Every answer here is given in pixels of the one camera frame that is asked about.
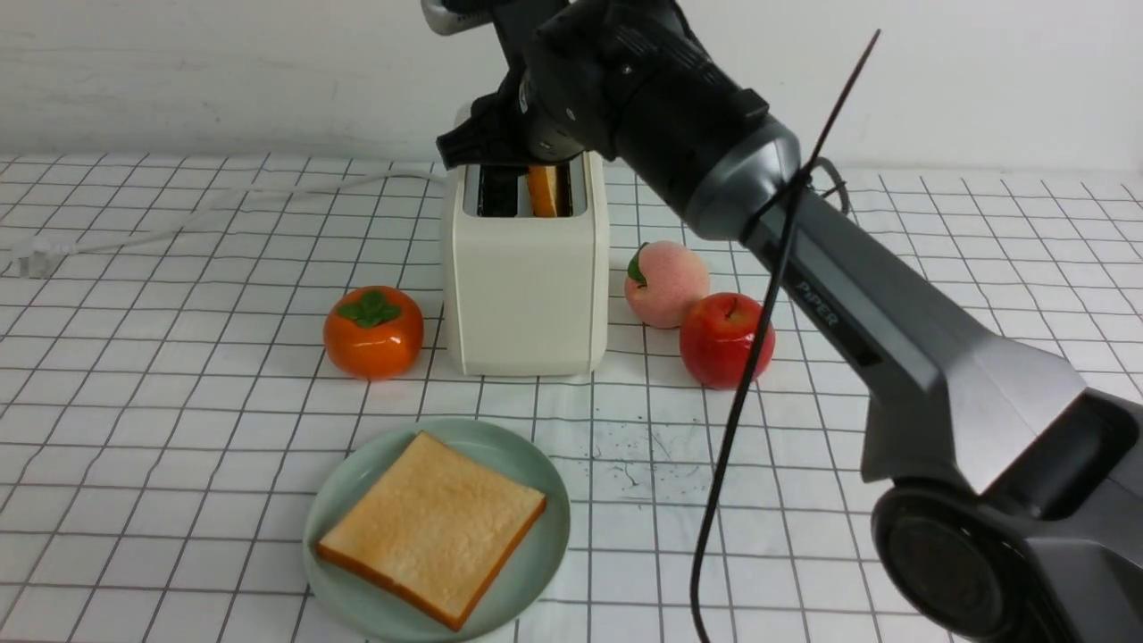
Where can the cream white toaster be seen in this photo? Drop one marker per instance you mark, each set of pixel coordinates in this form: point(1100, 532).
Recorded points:
point(526, 295)

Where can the toast slice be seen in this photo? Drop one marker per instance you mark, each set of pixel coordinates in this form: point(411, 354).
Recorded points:
point(435, 529)
point(544, 189)

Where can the pink peach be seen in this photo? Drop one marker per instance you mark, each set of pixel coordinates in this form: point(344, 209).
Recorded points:
point(663, 280)

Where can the black gripper over toaster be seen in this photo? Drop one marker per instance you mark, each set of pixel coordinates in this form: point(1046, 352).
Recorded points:
point(560, 95)

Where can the red apple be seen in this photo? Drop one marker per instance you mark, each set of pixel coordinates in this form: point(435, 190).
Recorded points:
point(716, 337)

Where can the light green plate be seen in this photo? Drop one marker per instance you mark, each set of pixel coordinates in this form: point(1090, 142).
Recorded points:
point(383, 617)

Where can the orange persimmon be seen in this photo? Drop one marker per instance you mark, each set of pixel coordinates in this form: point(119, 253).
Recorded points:
point(374, 334)

